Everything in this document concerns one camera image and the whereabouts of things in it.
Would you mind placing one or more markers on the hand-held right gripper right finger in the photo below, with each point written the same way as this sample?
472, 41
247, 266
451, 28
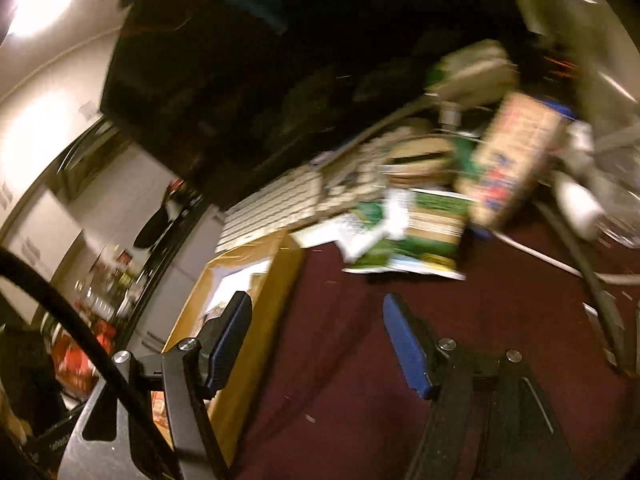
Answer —
407, 346

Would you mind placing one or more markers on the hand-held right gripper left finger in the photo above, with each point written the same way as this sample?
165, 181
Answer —
227, 341

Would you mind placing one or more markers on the yellow cardboard box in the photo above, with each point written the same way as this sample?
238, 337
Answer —
272, 310

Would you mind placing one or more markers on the green cream snack bag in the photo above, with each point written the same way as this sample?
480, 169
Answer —
435, 230

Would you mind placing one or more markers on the maroon table cloth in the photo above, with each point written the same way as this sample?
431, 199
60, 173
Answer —
350, 370

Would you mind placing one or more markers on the grey lower kitchen cabinets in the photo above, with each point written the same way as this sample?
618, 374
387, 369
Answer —
175, 260

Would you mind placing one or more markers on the black kitchen counter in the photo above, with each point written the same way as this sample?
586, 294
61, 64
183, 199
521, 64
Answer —
165, 255

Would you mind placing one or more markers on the crumpled white green packet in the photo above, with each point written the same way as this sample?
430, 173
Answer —
372, 232

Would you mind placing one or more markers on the black frying pan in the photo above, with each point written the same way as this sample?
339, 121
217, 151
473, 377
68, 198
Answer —
152, 227

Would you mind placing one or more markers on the white keyboard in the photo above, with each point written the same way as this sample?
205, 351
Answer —
270, 210
350, 180

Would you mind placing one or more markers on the red plastic bag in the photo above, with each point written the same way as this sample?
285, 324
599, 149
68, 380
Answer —
75, 360

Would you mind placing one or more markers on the striped round snack packet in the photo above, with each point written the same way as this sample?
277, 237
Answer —
422, 157

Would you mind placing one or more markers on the tan printed snack box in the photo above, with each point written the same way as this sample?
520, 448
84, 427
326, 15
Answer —
510, 160

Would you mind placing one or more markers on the kitchen range hood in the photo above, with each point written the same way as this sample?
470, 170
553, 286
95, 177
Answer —
85, 155

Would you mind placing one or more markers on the black computer monitor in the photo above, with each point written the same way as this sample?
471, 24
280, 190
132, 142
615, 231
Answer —
225, 85

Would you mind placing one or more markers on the grey white jar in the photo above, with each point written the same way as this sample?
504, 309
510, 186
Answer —
475, 72

